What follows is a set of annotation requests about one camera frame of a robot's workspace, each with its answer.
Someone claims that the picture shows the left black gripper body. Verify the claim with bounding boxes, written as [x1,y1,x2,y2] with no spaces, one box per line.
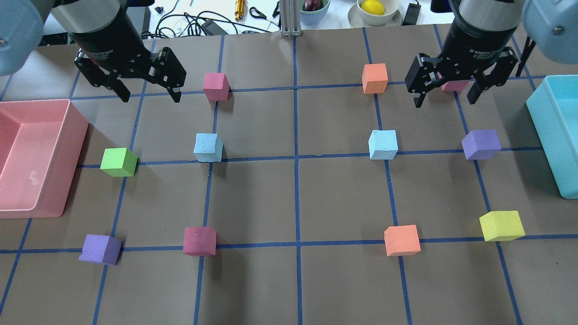
[70,9,150,78]

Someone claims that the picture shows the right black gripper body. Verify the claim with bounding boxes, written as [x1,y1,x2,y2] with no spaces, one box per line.
[440,16,516,81]

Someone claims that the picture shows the light blue block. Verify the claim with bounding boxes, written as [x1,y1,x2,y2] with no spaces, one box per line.
[368,130,399,160]
[193,133,224,163]

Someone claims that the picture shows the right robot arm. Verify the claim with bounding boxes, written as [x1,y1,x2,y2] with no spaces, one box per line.
[405,0,578,108]

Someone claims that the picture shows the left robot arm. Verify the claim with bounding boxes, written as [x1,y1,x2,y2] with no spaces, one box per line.
[0,0,186,103]

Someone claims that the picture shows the right far crimson block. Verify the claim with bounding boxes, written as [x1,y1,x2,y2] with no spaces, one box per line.
[441,79,470,92]

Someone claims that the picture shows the crimson block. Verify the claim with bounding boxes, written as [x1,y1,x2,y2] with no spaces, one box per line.
[203,72,230,102]
[441,79,470,92]
[182,226,217,256]

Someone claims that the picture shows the far orange block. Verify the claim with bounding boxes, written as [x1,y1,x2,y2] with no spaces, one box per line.
[362,62,389,94]

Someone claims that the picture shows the orange block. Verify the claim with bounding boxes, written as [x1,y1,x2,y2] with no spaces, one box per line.
[362,62,389,94]
[384,225,421,257]

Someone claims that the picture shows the left far crimson block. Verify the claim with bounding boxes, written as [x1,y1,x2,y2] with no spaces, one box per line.
[203,72,230,102]

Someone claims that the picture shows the cyan plastic bin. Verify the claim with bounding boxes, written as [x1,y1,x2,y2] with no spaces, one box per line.
[526,74,578,199]

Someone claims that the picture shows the black power adapter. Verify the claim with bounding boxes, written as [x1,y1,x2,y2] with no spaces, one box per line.
[401,3,421,25]

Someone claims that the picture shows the pink plastic bin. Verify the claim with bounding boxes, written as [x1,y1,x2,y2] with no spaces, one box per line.
[0,99,89,219]

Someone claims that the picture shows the bowl with lemon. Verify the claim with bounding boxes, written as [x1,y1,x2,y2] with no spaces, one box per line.
[348,0,402,28]

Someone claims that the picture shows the right purple block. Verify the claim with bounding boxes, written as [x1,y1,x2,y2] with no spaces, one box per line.
[461,129,502,160]

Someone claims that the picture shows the purple block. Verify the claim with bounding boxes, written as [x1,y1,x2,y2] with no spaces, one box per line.
[461,129,502,160]
[79,234,122,265]

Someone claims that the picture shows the green block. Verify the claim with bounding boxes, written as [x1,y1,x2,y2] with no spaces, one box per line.
[100,148,138,177]

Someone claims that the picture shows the brass cylinder tool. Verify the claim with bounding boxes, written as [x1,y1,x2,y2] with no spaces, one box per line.
[234,0,246,21]

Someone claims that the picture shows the black scissors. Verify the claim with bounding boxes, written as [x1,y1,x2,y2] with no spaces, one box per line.
[248,1,280,21]

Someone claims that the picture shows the green bowl with fruit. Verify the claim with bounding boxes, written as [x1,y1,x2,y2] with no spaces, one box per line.
[299,0,331,25]

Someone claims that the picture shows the yellow block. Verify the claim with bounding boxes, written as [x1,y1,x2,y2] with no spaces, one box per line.
[479,211,526,242]

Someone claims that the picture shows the near orange block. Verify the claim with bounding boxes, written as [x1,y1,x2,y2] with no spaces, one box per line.
[384,225,421,257]

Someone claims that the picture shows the left purple block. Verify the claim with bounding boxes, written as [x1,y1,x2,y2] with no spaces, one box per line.
[79,234,122,265]

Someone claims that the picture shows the near crimson block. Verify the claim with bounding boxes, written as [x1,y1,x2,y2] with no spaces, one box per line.
[182,226,217,256]

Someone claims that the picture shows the black cables bundle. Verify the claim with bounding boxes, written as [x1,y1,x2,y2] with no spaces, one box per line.
[155,9,271,38]

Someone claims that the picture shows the aluminium frame post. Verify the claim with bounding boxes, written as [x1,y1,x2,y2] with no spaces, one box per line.
[279,0,302,37]

